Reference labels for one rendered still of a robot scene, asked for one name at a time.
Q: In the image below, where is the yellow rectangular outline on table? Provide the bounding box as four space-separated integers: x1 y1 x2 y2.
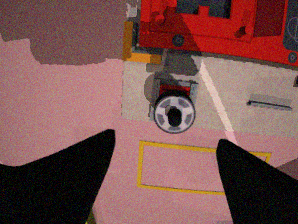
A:
136 141 271 196

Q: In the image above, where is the black tyre with grey hub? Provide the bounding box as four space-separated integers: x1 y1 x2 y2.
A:
153 89 196 135

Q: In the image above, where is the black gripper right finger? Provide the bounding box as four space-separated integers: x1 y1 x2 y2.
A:
216 139 298 224

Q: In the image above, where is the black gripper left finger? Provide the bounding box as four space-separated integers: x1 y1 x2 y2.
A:
0 129 116 224

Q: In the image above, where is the yellow rectangular block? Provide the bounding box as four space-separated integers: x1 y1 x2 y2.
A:
86 208 96 224

